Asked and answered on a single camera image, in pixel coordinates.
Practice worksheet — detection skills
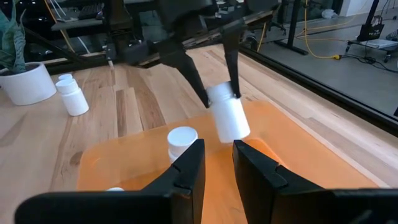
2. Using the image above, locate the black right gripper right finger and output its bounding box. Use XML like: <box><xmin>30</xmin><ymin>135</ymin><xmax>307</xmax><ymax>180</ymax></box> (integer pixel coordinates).
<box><xmin>232</xmin><ymin>139</ymin><xmax>398</xmax><ymax>224</ymax></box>

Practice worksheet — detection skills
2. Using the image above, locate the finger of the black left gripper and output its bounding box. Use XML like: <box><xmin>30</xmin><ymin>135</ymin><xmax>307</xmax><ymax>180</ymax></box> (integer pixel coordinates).
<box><xmin>157</xmin><ymin>40</ymin><xmax>210</xmax><ymax>109</ymax></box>
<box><xmin>220</xmin><ymin>20</ymin><xmax>246</xmax><ymax>99</ymax></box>

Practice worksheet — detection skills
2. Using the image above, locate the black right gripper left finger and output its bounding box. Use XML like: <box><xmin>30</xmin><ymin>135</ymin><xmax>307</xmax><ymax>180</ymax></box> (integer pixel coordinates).
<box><xmin>14</xmin><ymin>139</ymin><xmax>206</xmax><ymax>224</ymax></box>

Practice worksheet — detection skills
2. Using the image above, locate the orange translucent plastic basket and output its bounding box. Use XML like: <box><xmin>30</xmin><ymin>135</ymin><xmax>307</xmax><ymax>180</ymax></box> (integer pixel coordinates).
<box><xmin>76</xmin><ymin>99</ymin><xmax>379</xmax><ymax>224</ymax></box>

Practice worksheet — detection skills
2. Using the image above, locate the black desk leg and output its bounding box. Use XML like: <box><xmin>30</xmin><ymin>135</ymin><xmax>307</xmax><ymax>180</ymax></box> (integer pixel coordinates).
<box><xmin>273</xmin><ymin>0</ymin><xmax>308</xmax><ymax>56</ymax></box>

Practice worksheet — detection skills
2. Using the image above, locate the black keyboard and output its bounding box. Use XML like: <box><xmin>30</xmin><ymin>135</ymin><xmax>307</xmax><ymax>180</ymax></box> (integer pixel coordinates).
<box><xmin>77</xmin><ymin>2</ymin><xmax>105</xmax><ymax>20</ymax></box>

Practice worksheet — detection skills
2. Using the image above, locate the white crumpled bag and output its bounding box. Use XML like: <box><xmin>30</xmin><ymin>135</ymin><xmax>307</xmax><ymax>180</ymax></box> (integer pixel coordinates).
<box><xmin>321</xmin><ymin>8</ymin><xmax>338</xmax><ymax>19</ymax></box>

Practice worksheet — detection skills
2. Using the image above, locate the grey desk top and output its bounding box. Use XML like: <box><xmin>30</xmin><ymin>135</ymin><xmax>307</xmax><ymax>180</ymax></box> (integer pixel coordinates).
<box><xmin>51</xmin><ymin>18</ymin><xmax>104</xmax><ymax>32</ymax></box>

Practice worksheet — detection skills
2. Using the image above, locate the black bag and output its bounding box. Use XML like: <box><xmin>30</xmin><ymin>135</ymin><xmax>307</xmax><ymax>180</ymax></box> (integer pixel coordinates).
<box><xmin>356</xmin><ymin>15</ymin><xmax>386</xmax><ymax>42</ymax></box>

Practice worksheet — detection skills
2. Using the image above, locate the wheeled cart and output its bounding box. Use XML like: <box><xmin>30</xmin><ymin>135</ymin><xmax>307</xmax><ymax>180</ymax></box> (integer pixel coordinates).
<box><xmin>345</xmin><ymin>39</ymin><xmax>398</xmax><ymax>63</ymax></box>

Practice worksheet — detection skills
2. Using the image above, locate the white round plant pot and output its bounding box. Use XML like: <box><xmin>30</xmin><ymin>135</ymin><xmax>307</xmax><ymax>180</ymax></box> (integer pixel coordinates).
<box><xmin>0</xmin><ymin>62</ymin><xmax>58</xmax><ymax>106</ymax></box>

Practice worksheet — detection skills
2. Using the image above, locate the green leafy plant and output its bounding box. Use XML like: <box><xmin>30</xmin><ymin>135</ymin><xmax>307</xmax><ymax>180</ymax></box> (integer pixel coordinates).
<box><xmin>0</xmin><ymin>0</ymin><xmax>27</xmax><ymax>75</ymax></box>

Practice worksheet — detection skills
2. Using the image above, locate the yellow floor cable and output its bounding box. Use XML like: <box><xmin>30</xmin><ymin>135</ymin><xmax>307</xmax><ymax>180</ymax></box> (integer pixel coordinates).
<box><xmin>303</xmin><ymin>0</ymin><xmax>341</xmax><ymax>60</ymax></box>

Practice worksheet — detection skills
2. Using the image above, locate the black table edge rail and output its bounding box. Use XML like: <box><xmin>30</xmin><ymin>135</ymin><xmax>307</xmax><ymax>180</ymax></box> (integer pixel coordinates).
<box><xmin>239</xmin><ymin>45</ymin><xmax>398</xmax><ymax>138</ymax></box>

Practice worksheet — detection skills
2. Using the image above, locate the black floor cable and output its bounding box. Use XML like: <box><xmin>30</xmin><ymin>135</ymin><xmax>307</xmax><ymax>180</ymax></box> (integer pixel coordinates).
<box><xmin>340</xmin><ymin>54</ymin><xmax>398</xmax><ymax>74</ymax></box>

